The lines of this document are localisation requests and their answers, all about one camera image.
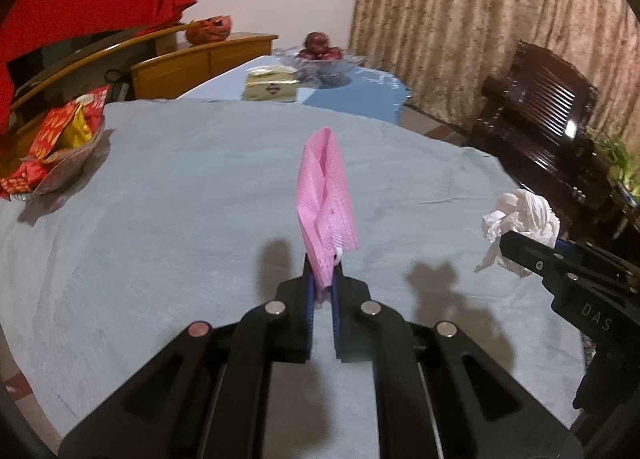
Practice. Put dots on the wooden dining chairs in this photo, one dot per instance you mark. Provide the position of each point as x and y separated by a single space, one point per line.
80 59

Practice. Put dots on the red plastic bag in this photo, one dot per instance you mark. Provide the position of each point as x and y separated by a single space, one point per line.
210 29

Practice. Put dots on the dark wooden armchair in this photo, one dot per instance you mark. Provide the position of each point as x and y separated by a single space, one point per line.
540 129

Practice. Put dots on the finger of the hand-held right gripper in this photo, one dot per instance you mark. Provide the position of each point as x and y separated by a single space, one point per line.
567 246
575 294

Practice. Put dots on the tissue box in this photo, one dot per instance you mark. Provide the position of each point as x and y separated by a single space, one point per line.
270 86

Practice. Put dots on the grey tablecloth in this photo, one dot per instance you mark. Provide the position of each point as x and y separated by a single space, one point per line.
200 239

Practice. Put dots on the green potted plant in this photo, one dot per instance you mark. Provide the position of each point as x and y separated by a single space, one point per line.
622 159

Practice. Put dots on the bowl of red snack packets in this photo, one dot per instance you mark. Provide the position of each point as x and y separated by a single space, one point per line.
50 131

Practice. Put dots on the red fruit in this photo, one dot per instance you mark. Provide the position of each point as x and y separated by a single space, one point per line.
320 45

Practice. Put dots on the dark wooden side table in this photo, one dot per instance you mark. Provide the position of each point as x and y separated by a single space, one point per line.
622 211

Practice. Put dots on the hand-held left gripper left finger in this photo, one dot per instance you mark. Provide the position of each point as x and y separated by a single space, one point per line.
311 291

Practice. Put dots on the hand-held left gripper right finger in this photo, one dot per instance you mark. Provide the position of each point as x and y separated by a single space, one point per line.
336 304

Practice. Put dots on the glass fruit bowl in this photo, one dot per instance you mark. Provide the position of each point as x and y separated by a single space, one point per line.
320 70

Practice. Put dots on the pink mesh cloth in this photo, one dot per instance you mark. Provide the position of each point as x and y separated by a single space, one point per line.
325 199

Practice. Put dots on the wooden cabinet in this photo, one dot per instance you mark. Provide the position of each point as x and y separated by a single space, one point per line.
200 64

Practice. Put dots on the foil snack tray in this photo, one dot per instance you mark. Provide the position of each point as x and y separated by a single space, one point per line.
65 171

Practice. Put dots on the white tissue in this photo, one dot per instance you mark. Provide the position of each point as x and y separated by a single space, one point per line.
520 219

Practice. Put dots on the yellow snack packet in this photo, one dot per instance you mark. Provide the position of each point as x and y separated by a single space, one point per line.
77 131

